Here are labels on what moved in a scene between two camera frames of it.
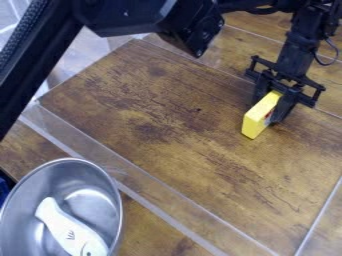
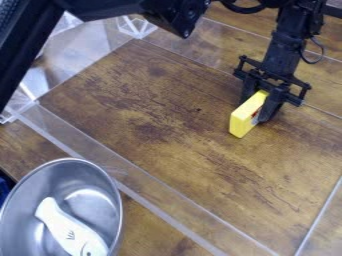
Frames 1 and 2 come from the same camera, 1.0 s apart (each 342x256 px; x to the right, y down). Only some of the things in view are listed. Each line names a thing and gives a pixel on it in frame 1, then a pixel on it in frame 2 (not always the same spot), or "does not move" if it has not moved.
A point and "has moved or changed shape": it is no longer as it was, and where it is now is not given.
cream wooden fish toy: (84, 238) does not move
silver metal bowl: (84, 189) does not move
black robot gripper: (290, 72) to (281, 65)
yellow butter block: (259, 114) has moved or changed shape
